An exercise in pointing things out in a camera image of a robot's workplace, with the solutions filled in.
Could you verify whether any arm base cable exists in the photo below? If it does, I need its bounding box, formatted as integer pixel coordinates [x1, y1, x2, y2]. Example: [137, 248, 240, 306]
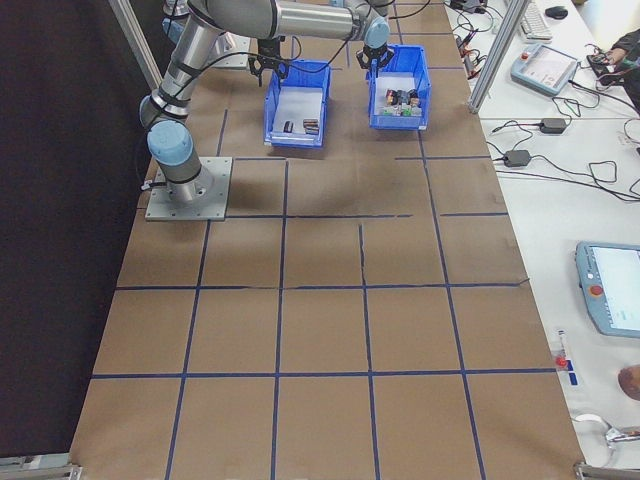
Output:
[134, 144, 171, 192]

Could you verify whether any silver metal tool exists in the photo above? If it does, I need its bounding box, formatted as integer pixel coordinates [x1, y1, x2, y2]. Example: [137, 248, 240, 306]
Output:
[602, 424, 640, 456]

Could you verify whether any aluminium upright post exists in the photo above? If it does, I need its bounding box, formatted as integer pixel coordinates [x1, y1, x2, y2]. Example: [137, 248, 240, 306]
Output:
[468, 0, 524, 115]

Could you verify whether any black frame cover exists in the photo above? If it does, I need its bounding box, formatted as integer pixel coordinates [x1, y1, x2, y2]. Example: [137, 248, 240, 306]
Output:
[0, 0, 169, 459]

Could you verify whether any black long adapter cable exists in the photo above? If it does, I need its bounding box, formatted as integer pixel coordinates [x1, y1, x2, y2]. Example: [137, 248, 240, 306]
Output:
[528, 152, 640, 202]

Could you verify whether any white foam bin liner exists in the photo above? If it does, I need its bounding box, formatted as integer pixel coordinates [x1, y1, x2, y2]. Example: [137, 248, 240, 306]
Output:
[375, 73, 424, 119]
[273, 87, 324, 137]

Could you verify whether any white strip red dot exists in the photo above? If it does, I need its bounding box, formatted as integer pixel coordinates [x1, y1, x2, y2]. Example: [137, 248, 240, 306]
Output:
[553, 327, 571, 374]

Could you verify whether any blue plastic button bin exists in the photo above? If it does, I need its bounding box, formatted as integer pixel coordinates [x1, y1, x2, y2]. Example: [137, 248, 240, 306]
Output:
[366, 43, 433, 132]

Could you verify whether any person forearm dark sleeve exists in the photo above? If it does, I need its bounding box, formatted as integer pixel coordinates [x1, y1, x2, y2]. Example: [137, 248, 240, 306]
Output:
[610, 29, 640, 64]

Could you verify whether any black pendant cable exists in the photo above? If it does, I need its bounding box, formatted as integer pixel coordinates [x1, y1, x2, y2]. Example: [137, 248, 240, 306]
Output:
[549, 77, 640, 120]

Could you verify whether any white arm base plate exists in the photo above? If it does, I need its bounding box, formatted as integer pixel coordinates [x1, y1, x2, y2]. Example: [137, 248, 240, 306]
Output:
[184, 29, 251, 71]
[144, 156, 235, 222]

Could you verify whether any white strap loop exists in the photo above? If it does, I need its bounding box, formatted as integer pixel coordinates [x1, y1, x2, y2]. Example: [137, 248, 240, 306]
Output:
[574, 410, 609, 431]

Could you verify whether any black electronics box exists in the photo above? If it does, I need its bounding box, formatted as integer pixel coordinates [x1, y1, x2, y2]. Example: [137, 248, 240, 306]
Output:
[585, 52, 626, 86]

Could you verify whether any blue plastic battery bin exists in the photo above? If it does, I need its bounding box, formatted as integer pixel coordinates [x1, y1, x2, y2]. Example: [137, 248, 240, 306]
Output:
[263, 58, 332, 150]

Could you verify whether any light blue teach pendant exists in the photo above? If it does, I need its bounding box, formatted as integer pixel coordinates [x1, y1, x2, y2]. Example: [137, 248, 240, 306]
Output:
[509, 42, 581, 99]
[573, 240, 640, 339]

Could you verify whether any white keyboard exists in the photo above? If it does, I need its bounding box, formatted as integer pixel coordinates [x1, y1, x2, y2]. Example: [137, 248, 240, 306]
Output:
[517, 2, 554, 41]

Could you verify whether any aluminium corner bar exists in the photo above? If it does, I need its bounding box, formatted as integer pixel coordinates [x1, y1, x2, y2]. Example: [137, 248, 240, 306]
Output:
[0, 454, 82, 480]
[573, 462, 640, 480]

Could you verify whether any brown rounded object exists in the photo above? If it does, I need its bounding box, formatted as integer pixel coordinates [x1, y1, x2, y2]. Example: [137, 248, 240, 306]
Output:
[618, 365, 640, 401]

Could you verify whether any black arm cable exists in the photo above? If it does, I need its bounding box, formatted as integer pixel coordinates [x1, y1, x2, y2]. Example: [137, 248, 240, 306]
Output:
[169, 19, 366, 81]

